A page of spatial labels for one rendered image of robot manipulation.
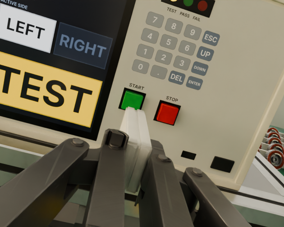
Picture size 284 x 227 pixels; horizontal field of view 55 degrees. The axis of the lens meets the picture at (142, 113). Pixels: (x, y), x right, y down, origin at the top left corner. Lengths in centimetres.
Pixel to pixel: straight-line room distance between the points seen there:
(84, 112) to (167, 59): 10
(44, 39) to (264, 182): 32
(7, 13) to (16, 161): 14
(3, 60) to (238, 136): 25
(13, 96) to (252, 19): 24
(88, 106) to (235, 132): 16
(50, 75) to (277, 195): 30
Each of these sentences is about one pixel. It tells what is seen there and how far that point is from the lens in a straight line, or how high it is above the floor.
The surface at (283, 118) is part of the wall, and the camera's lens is 797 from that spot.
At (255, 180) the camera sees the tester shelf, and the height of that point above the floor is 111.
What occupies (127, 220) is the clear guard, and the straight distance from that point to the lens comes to 30.
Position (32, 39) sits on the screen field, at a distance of 28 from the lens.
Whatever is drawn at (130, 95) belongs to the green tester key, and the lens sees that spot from 27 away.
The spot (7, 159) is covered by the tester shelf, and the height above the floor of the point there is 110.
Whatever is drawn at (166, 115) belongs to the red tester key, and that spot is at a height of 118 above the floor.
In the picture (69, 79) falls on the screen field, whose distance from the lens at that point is 28.
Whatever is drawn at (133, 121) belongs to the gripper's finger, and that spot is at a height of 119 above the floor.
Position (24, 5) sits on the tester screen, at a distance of 28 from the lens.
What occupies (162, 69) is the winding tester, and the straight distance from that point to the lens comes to 27.
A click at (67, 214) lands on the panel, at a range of 50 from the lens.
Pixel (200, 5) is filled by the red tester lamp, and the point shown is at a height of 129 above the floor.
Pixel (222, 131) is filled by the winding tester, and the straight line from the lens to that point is 30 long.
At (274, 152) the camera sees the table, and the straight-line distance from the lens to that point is 172.
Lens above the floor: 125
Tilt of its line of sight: 16 degrees down
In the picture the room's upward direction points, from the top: 18 degrees clockwise
